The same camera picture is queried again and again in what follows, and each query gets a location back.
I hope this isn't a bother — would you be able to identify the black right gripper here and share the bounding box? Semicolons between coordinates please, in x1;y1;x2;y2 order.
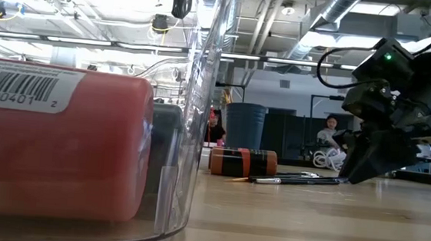
336;34;431;191

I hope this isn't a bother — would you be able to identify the black paintbrush gold ferrule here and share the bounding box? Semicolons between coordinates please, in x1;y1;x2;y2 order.
225;168;346;191

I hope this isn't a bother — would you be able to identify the clear plastic bin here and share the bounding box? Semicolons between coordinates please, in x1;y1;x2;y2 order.
0;0;236;241

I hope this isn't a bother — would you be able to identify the person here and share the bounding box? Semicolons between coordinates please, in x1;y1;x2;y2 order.
315;112;350;154
205;107;229;145

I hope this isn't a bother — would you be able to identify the long ceiling light strip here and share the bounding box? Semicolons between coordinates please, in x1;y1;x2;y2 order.
0;31;360;73

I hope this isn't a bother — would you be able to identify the white pillar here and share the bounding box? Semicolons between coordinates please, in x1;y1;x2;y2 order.
48;45;82;68

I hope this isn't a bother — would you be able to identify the white cable bundle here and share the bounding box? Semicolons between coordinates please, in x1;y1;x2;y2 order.
311;146;349;173

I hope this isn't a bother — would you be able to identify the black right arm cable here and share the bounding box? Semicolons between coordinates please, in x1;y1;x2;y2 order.
315;43;380;92

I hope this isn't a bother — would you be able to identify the silver slanted ventilation duct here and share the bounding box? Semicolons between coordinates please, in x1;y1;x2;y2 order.
280;0;367;78

